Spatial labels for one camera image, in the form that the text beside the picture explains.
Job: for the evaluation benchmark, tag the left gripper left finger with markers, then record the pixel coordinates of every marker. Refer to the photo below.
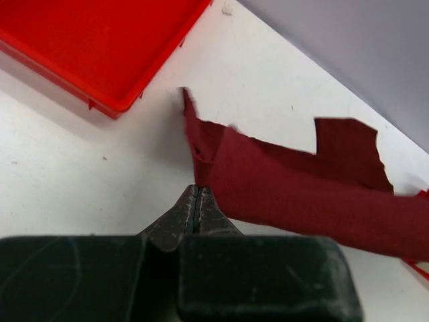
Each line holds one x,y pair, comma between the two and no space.
94,277

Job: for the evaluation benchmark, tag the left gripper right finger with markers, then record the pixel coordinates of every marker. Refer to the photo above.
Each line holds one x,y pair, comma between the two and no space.
224,275

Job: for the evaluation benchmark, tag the maroon t shirt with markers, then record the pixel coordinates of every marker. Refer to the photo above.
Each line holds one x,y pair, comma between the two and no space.
341,191

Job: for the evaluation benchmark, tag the large red tray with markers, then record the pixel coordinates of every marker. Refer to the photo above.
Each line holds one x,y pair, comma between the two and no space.
103,52

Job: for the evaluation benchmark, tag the small white scrap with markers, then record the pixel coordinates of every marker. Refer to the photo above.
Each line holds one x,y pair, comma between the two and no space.
227,10

